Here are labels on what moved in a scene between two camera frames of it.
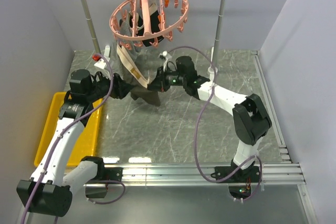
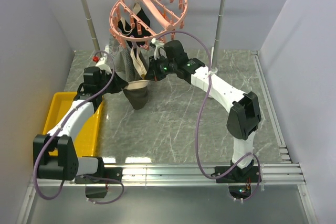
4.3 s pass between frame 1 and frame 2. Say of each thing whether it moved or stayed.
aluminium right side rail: stayed
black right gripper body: moved
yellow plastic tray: stayed
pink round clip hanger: moved
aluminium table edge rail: stayed
